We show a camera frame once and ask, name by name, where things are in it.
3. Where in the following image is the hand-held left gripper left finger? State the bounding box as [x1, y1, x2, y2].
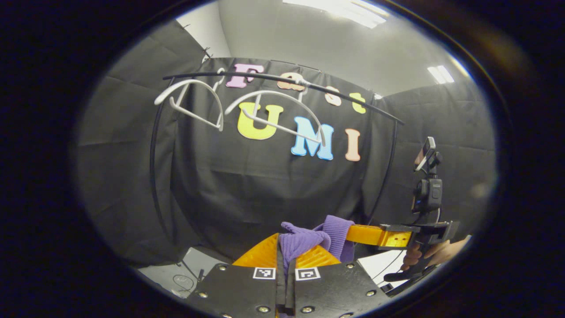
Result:
[185, 233, 283, 318]

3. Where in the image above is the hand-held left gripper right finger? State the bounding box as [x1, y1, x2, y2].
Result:
[287, 245, 391, 318]

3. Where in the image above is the purple knit jacket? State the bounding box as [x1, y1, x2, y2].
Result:
[278, 215, 356, 274]

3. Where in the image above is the white plastic hanger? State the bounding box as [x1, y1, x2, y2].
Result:
[224, 73, 326, 147]
[154, 79, 224, 132]

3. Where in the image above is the black clothes rack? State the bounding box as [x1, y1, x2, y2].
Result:
[149, 71, 405, 248]

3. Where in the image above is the white floor board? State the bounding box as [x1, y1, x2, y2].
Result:
[357, 250, 415, 288]

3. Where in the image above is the black backdrop cloth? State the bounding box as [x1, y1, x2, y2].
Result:
[75, 20, 497, 268]

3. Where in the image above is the large ceiling light panel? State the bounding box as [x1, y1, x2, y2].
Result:
[282, 0, 391, 29]

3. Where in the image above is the black floor cable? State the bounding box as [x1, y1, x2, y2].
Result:
[173, 261, 206, 294]

